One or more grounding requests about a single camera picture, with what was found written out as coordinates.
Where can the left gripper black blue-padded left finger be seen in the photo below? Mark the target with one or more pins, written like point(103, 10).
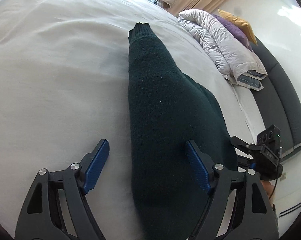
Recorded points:
point(41, 215)

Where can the white bed sheet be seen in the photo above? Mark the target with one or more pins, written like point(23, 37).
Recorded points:
point(64, 86)

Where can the grey folded duvet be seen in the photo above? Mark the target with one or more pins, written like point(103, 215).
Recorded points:
point(235, 62)

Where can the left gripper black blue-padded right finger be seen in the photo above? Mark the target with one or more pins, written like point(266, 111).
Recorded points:
point(252, 216)

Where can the dark green knit sweater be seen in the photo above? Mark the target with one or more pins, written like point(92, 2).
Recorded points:
point(167, 108)

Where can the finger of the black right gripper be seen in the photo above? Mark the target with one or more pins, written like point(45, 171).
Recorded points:
point(240, 142)

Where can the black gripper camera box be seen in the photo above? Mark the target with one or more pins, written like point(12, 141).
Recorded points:
point(271, 137)

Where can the person's right hand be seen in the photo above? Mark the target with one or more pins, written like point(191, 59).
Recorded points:
point(269, 189)

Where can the purple pillow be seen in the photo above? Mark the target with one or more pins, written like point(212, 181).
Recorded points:
point(235, 31)

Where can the dark grey headboard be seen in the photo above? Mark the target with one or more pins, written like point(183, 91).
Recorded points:
point(278, 102)

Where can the yellow pillow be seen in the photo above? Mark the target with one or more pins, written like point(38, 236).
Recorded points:
point(241, 23)

